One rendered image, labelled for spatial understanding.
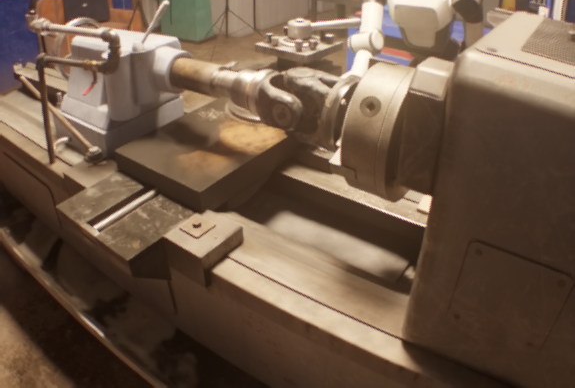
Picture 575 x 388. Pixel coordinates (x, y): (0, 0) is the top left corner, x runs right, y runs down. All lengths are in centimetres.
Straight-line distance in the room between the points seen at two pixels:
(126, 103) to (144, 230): 37
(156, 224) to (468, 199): 66
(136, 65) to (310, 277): 66
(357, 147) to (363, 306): 29
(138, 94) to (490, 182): 91
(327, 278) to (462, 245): 36
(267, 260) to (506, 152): 57
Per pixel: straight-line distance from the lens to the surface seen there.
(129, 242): 100
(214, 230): 100
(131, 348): 142
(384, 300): 91
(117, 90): 123
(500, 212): 61
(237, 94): 104
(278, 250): 100
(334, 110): 88
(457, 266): 68
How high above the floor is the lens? 148
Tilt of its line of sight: 31 degrees down
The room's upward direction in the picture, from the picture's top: straight up
